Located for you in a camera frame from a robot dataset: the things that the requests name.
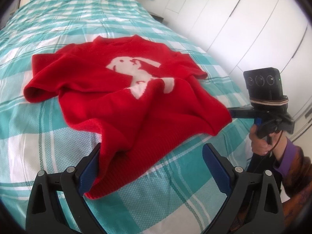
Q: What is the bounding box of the red knit sweater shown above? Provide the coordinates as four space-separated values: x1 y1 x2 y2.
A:
24 35 232 199

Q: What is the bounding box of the black cable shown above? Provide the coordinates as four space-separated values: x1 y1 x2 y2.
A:
246 130 285 173

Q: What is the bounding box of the teal plaid bed sheet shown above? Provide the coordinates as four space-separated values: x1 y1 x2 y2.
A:
1 0 253 233

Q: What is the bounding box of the right hand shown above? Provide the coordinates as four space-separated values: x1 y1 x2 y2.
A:
249 125 272 156

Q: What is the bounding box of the white wardrobe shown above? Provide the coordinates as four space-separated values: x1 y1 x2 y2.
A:
164 0 311 140

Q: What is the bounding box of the dark nightstand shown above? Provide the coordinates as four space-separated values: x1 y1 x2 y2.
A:
149 12 168 25

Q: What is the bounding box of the right forearm purple sleeve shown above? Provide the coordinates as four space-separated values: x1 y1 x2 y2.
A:
271 137 312 227

